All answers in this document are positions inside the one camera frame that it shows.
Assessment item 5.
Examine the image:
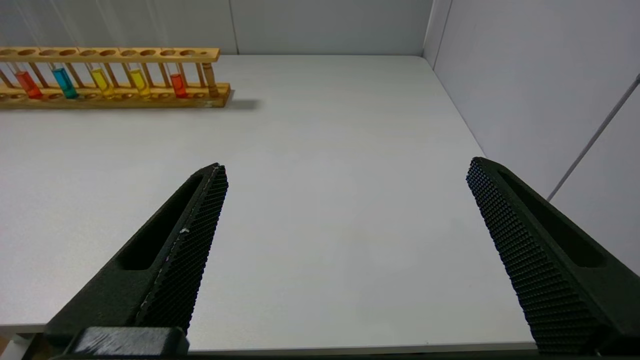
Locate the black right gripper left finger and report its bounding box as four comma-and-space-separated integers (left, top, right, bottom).
44, 162, 230, 356

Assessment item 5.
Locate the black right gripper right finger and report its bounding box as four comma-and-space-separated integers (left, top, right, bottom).
466, 156, 640, 355

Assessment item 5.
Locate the red liquid test tube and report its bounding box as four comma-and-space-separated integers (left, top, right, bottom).
9, 56, 44, 100
162, 54, 188, 99

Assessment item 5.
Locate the wooden test tube rack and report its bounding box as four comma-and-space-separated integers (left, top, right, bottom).
0, 46, 232, 110

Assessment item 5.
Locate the yellow liquid test tube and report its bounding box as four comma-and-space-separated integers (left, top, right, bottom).
84, 55, 115, 99
122, 55, 152, 98

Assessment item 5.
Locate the teal liquid test tube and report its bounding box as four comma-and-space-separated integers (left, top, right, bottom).
46, 56, 79, 100

